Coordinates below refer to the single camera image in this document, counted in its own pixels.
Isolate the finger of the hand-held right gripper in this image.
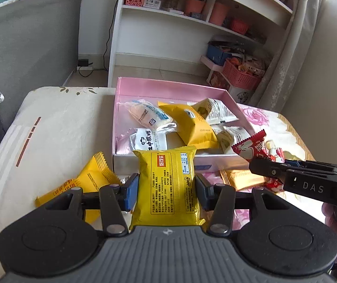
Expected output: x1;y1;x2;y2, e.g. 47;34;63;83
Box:
249;158;288;183
283;159;337;174

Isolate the gold snack packet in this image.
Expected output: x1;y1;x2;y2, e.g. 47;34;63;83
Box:
219;168;265;191

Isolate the pink tray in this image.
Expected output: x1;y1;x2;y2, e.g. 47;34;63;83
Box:
200;55;225;68

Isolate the printed cardboard box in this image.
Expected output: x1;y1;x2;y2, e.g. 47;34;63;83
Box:
206;70;231;90

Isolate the pink cardboard box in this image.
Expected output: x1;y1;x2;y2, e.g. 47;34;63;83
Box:
111;77;259;175

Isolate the yellow packet small logo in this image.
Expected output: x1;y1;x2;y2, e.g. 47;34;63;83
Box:
157;101;220;151

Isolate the blue storage box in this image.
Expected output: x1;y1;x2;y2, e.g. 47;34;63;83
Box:
206;42;232;65

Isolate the yellow packet red print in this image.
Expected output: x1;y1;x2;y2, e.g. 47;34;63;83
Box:
35;178;82;208

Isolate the large red basket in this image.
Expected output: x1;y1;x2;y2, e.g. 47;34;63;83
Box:
222;58;262;91

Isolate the red candy packet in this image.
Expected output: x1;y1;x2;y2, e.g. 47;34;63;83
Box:
264;140;285;193
231;130;267;162

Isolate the grey curtain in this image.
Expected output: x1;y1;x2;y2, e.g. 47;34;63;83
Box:
257;0;330;114

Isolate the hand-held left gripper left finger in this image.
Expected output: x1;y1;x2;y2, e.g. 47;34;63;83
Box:
43;173;141;237

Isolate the black cable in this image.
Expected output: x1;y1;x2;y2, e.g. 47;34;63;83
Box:
78;6;120;79

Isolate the clear bread packet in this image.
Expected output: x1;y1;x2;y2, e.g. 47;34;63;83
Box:
124;99;177;133

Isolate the yellow packet orange label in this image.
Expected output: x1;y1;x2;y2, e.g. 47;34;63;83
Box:
129;146;206;232

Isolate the white packet black round logo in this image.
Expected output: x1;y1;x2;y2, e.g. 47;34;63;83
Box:
129;128;169;152

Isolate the small red basket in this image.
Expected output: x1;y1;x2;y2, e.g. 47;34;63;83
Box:
230;18;250;35

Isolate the white snack packet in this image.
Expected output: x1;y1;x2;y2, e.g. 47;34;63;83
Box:
187;98;240;125
211;125;252;155

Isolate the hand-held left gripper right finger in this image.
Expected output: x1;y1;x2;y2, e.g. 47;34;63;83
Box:
194;174;287;233

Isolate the plain yellow packet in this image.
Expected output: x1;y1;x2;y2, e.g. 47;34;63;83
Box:
76;152;122;225

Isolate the white bookshelf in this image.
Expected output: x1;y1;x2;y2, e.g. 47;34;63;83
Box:
107;0;294;87

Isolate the white storage box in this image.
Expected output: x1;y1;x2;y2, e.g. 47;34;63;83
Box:
229;87;256;105

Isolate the grey sofa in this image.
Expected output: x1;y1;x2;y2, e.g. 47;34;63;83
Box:
0;0;83;124

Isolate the floral tablecloth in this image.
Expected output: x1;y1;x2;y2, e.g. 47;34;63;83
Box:
0;86;331;283

